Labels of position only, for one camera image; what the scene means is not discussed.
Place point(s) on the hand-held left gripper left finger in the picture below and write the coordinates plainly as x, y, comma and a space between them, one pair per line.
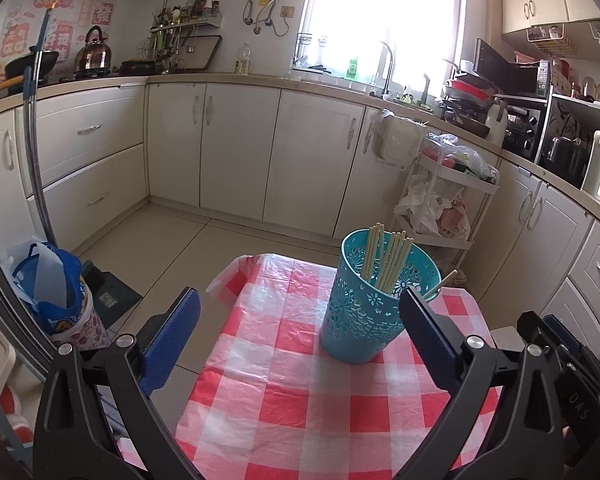
172, 340

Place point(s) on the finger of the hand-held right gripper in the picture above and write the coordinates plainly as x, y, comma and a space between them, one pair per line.
532, 327
560, 332

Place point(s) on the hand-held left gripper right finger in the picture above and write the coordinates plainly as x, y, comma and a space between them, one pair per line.
430, 345

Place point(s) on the single beige chopstick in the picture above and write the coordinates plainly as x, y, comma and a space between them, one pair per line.
442, 283

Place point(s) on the teal perforated utensil holder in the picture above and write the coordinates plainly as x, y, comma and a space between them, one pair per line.
360, 320

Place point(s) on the bundle of beige chopsticks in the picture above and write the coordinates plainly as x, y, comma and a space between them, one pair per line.
387, 265

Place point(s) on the hanging kitchen utensils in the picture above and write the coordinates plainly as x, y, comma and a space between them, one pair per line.
162, 42

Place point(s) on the white stool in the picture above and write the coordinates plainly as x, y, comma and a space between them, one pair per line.
507, 337

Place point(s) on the black box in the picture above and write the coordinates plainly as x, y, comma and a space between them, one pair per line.
112, 295

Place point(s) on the red checked plastic tablecloth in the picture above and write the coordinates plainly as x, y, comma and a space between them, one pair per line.
290, 385

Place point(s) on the blue plastic bag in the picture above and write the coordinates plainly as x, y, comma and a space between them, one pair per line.
55, 280

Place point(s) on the white plastic bags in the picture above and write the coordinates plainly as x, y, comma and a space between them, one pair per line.
425, 207

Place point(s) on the white trolley cart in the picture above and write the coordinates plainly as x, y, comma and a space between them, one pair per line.
480, 187

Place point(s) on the black pot on shelf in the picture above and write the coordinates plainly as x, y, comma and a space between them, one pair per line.
565, 157

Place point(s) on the bagged groceries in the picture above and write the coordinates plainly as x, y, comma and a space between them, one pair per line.
460, 157

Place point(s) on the toaster oven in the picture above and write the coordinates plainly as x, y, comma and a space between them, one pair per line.
525, 130

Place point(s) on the cream kitchen base cabinets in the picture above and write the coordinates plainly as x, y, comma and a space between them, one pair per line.
240, 150

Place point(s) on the white thermos jug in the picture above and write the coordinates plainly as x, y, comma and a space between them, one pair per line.
495, 125

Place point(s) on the white hanging trash bin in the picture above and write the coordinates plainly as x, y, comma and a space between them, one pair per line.
400, 140

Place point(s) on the white counter shelf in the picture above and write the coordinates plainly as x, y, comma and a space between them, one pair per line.
580, 110

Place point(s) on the stack of pans with red lid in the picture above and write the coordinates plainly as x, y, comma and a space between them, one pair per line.
467, 100

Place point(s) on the black microwave oven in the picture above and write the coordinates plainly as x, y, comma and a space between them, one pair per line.
520, 77

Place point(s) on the small dark faucet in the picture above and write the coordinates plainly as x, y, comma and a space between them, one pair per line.
426, 87

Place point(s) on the pink basket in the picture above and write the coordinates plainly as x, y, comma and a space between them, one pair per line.
527, 56

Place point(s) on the black cooking pot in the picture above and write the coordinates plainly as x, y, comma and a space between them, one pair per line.
137, 66

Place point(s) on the chrome sink faucet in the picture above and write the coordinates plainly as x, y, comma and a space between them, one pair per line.
389, 67

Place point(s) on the green dish soap bottle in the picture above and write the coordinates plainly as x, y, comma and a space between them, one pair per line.
352, 67

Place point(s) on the clear plastic bottle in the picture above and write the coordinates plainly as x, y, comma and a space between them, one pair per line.
244, 60

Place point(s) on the dark framed cutting board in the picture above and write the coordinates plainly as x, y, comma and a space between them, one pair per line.
202, 52

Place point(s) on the steel kettle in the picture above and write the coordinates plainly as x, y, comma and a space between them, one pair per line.
92, 52

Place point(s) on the black wok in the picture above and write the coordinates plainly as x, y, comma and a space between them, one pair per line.
32, 62

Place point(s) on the black sill rack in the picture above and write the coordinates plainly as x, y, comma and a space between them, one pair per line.
305, 50

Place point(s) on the spice rack with bottles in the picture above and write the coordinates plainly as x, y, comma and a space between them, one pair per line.
190, 10

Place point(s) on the kitchen window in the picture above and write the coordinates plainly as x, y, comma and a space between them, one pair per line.
380, 15

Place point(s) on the white wall shelf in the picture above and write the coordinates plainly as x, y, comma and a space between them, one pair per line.
190, 24

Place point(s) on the pink wall posters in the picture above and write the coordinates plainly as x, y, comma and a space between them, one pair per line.
75, 20

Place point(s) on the wall socket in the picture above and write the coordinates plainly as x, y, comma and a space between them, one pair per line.
288, 11

